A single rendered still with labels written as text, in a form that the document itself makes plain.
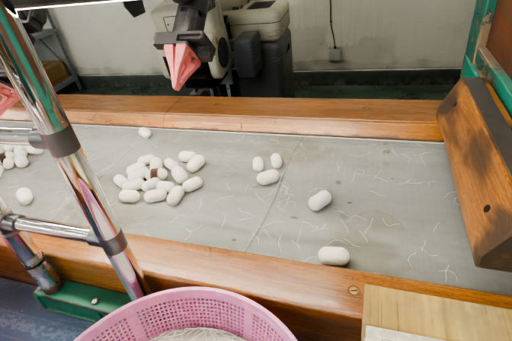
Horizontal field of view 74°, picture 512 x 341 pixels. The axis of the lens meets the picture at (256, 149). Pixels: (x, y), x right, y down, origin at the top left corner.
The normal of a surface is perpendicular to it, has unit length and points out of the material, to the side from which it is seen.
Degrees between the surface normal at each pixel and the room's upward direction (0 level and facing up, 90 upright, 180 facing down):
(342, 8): 90
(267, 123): 45
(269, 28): 90
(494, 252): 90
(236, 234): 0
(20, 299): 0
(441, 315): 0
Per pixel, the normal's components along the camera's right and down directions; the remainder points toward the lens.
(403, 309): -0.12, -0.83
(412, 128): -0.29, -0.19
